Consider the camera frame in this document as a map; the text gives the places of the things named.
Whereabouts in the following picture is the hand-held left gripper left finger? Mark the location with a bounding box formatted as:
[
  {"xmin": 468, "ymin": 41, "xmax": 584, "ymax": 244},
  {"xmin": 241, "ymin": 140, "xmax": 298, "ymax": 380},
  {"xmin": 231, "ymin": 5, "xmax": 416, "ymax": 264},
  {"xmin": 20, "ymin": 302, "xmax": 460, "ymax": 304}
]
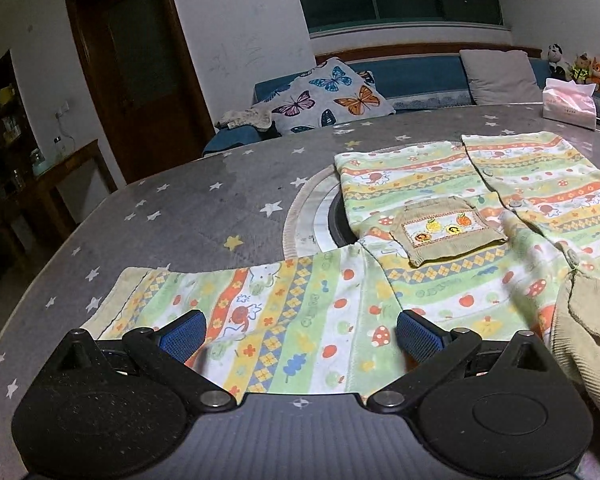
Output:
[{"xmin": 55, "ymin": 310, "xmax": 234, "ymax": 414}]

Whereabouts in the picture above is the panda plush toy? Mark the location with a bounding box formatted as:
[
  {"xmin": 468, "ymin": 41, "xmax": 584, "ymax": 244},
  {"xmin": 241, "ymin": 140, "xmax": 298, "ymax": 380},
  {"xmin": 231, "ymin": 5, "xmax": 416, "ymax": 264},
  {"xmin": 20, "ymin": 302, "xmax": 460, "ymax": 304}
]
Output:
[{"xmin": 546, "ymin": 43, "xmax": 573, "ymax": 81}]

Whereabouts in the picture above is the dark wooden shelf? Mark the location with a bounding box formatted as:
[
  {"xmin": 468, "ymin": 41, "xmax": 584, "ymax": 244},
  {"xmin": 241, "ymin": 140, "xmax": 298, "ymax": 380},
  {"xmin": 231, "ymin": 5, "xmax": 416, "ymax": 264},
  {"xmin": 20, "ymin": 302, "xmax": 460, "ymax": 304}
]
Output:
[{"xmin": 0, "ymin": 52, "xmax": 37, "ymax": 261}]

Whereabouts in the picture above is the wooden side cabinet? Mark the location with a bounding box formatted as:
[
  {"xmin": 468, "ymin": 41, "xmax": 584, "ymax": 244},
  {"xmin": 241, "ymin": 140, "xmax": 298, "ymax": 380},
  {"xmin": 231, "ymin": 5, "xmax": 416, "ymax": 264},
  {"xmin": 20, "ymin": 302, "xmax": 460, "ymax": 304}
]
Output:
[{"xmin": 20, "ymin": 140, "xmax": 118, "ymax": 235}]

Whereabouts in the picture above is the printed striped baby jacket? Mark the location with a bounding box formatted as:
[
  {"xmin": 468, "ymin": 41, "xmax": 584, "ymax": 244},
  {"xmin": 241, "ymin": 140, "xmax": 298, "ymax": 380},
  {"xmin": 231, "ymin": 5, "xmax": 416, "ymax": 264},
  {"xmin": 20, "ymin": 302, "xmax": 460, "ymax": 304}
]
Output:
[{"xmin": 82, "ymin": 131, "xmax": 600, "ymax": 436}]

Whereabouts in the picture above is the butterfly print pillow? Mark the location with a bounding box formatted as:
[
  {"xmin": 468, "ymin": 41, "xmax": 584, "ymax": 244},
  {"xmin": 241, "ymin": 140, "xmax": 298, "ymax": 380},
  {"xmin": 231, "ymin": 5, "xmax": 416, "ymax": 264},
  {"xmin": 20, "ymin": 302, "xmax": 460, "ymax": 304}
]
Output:
[{"xmin": 270, "ymin": 57, "xmax": 397, "ymax": 136}]

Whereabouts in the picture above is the dark wooden door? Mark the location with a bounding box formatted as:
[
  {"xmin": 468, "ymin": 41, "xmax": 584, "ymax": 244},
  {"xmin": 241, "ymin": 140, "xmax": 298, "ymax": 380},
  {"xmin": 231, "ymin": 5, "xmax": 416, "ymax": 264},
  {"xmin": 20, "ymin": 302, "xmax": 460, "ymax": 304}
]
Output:
[{"xmin": 66, "ymin": 0, "xmax": 216, "ymax": 186}]

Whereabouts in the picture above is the grey pillow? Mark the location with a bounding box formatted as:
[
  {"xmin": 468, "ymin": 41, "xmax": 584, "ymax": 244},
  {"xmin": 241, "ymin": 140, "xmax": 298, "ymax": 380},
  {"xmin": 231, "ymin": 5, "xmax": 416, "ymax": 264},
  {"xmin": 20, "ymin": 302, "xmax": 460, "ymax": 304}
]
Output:
[{"xmin": 459, "ymin": 49, "xmax": 546, "ymax": 107}]

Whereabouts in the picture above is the round table turntable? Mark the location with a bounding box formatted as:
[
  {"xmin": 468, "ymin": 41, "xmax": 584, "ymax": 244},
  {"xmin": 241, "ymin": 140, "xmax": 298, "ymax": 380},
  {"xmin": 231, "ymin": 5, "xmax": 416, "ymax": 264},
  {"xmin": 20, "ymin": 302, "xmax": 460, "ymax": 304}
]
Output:
[{"xmin": 283, "ymin": 165, "xmax": 362, "ymax": 257}]

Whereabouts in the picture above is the white tissue pack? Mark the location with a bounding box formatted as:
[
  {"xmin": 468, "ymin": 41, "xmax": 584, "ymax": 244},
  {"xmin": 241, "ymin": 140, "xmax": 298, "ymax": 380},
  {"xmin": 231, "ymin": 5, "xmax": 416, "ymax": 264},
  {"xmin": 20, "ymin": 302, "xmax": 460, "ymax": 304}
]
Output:
[{"xmin": 541, "ymin": 78, "xmax": 598, "ymax": 132}]

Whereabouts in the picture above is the brown bear plush toy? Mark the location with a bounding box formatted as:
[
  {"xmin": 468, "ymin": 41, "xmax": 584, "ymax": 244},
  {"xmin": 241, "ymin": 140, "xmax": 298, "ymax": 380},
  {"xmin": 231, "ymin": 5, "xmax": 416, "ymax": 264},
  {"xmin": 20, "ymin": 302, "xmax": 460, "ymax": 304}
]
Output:
[{"xmin": 572, "ymin": 52, "xmax": 594, "ymax": 85}]

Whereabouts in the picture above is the grey star tablecloth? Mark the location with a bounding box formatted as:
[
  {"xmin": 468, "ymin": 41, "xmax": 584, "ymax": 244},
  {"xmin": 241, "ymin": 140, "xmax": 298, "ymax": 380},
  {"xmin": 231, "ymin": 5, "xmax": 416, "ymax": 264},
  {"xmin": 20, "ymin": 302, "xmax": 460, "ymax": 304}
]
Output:
[{"xmin": 0, "ymin": 102, "xmax": 600, "ymax": 480}]

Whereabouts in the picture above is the blue sofa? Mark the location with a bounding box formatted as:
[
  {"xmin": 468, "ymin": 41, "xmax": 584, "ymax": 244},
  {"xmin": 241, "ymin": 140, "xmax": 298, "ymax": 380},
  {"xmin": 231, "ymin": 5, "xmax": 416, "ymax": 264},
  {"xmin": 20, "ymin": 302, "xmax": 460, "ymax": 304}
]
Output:
[{"xmin": 202, "ymin": 42, "xmax": 600, "ymax": 157}]

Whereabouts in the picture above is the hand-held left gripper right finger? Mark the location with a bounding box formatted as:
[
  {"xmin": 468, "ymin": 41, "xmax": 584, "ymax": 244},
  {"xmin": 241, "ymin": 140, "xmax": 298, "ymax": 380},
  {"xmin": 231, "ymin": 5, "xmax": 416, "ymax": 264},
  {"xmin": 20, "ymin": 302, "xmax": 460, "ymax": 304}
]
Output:
[{"xmin": 367, "ymin": 310, "xmax": 559, "ymax": 415}]

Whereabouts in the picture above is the crumpled beige cloth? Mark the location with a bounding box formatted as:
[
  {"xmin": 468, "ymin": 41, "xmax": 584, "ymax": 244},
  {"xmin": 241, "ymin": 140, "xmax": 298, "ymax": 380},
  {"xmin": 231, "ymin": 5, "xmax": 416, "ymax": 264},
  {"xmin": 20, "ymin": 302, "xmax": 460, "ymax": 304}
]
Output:
[{"xmin": 216, "ymin": 107, "xmax": 273, "ymax": 130}]

